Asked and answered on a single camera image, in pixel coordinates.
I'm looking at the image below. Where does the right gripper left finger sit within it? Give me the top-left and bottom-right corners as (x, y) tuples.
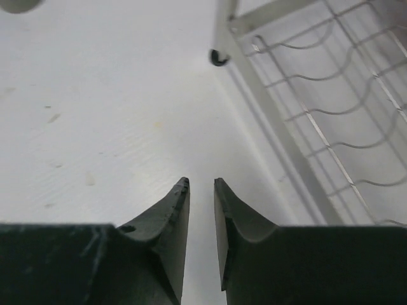
(1, 177), (190, 304)

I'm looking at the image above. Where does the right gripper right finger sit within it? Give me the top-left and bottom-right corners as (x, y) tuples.
(214, 178), (406, 304)

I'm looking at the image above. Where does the steel dish rack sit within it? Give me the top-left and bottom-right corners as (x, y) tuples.
(210, 1), (406, 226)

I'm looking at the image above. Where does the small taupe mug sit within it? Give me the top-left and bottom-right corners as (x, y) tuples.
(0, 0), (43, 14)

